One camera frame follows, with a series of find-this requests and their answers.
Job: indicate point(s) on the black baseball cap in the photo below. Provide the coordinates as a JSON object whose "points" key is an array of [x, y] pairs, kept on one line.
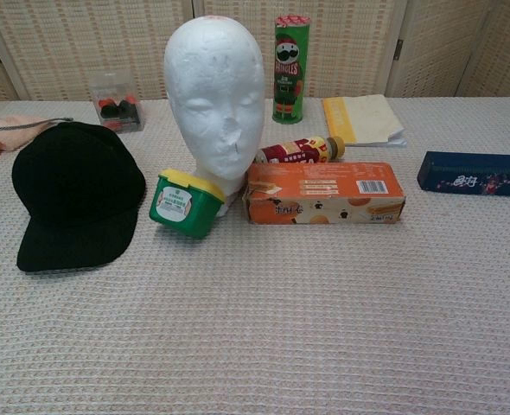
{"points": [[78, 186]]}

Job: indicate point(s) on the green Pringles can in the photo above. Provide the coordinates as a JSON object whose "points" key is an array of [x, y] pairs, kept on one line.
{"points": [[288, 73]]}

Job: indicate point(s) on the woven folding screen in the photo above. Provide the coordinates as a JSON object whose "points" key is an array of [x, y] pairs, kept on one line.
{"points": [[86, 43]]}

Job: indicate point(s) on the clear plastic box with clips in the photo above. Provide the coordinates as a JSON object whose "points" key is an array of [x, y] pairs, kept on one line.
{"points": [[119, 101]]}

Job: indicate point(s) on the white foam mannequin head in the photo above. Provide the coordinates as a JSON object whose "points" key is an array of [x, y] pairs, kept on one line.
{"points": [[214, 99]]}

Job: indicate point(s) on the beige waffle tablecloth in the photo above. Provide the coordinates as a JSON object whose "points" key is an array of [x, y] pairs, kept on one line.
{"points": [[255, 311]]}

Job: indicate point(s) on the orange biscuit box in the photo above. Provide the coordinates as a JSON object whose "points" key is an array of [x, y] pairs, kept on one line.
{"points": [[324, 190]]}

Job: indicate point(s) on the dark blue printed box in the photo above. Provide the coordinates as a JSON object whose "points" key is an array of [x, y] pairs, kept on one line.
{"points": [[475, 175]]}

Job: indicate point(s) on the red drink bottle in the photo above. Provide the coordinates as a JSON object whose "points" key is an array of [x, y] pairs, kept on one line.
{"points": [[298, 151]]}

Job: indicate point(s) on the pink towel with grey trim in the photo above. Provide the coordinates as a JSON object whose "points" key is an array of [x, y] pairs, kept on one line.
{"points": [[0, 134]]}

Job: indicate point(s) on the yellow and white notebook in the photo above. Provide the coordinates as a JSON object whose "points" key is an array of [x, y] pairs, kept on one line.
{"points": [[363, 119]]}

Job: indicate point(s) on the green tub with yellow lid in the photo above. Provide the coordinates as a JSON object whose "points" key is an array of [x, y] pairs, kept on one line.
{"points": [[186, 207]]}

